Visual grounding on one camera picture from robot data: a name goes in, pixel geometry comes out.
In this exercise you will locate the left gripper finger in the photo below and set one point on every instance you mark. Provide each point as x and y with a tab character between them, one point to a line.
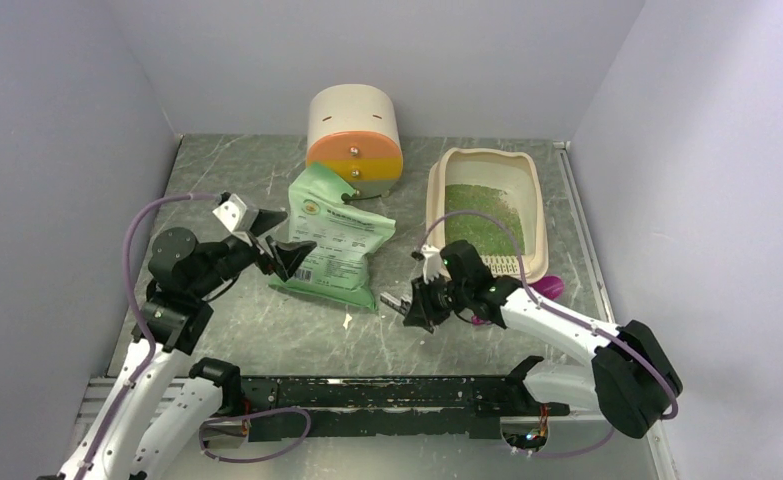
267	220
287	257

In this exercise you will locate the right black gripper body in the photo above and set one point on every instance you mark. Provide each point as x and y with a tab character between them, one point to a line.
439	298

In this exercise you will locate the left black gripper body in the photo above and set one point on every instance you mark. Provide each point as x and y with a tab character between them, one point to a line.
228	257

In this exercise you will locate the green litter bag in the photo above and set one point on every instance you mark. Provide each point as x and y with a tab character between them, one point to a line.
337	268

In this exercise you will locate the magenta plastic scoop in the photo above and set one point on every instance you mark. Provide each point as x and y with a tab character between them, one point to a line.
550	286

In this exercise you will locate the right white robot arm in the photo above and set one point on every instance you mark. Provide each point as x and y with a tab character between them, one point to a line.
619	371

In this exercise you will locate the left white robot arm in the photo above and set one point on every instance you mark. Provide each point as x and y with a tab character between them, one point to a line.
162	398

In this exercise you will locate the beige litter box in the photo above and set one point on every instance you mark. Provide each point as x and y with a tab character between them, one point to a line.
492	199

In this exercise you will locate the beige orange drawer cabinet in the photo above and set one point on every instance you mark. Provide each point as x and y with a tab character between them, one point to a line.
352	130

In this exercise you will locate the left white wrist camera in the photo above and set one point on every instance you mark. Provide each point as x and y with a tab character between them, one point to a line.
236	215

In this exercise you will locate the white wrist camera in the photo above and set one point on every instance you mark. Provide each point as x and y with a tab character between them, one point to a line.
431	262
236	215

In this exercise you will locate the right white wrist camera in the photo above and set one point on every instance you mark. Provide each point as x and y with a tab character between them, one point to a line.
431	262

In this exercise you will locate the black mounting rail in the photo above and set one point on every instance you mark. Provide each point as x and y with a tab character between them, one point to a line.
353	407

